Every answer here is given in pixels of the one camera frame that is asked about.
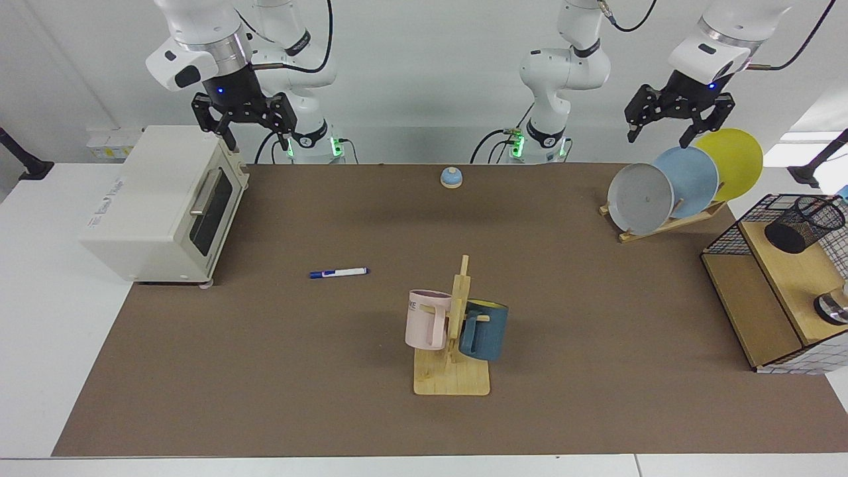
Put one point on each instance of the black mesh pen holder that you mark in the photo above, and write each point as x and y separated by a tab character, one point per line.
785	238

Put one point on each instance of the small blue round bell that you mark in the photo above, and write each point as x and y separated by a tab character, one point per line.
451	177

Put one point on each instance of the grey plate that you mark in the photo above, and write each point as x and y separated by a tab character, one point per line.
639	199

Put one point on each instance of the white marker with blue cap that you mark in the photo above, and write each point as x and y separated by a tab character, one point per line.
344	271

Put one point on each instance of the dark blue cup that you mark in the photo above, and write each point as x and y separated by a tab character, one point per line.
490	331

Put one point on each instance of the pink cup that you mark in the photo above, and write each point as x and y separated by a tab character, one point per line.
419	324

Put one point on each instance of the pale toaster oven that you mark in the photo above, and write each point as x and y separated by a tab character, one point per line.
152	199

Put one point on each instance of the wooden cup stand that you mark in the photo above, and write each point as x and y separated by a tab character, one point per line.
450	381

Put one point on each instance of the light blue plate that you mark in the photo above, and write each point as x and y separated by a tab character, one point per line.
692	175

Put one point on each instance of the brown table cloth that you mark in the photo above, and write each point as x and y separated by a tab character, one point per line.
265	364

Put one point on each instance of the wooden plate rack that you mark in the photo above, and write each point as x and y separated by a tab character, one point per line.
662	228

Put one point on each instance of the yellow plate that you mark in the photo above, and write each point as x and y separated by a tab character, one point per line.
735	159

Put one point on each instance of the small pale blue object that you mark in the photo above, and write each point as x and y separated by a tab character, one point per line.
843	193

